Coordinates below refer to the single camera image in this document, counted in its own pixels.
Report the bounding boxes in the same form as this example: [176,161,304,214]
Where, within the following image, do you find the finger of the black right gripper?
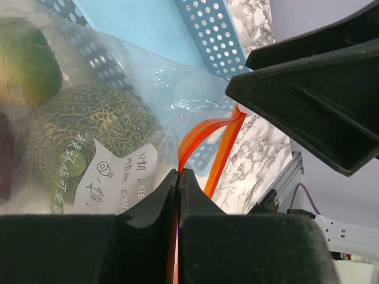
[245,1,378,70]
[226,39,378,176]

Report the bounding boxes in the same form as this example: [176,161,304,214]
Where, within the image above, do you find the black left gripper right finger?
[178,169,340,283]

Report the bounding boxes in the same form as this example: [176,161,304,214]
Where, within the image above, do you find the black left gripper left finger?
[1,170,179,283]

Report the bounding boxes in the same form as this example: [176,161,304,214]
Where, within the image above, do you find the green netted melon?
[26,83,159,204]

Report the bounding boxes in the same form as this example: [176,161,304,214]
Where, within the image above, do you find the dark red apple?
[1,113,25,201]

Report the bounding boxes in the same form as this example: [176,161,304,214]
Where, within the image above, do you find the yellow green citrus fruit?
[1,17,63,108]

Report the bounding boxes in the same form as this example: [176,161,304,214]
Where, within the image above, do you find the light blue plastic basket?
[42,1,248,164]

